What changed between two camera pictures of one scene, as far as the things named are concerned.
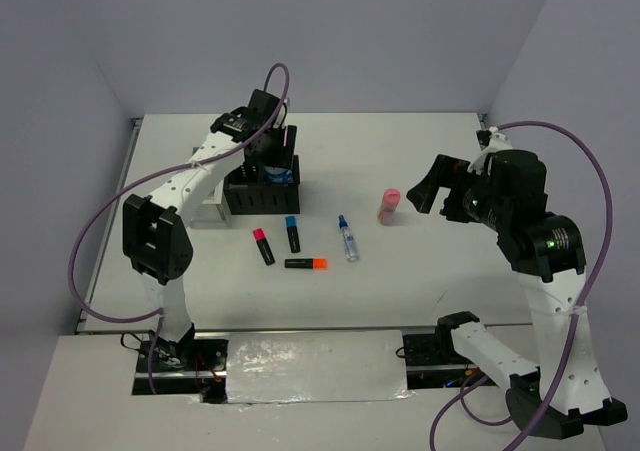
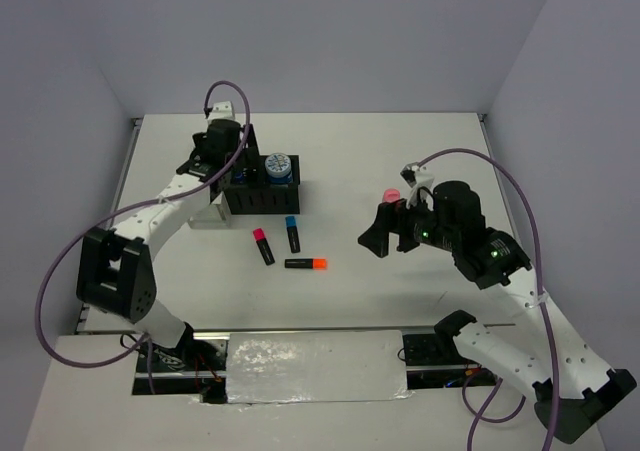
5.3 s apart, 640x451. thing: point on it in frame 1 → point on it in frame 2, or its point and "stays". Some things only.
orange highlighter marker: [306, 263] stays
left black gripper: [284, 155] → [251, 147]
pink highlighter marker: [264, 246] stays
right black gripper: [446, 171] → [390, 216]
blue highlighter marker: [293, 235] stays
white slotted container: [215, 211] stays
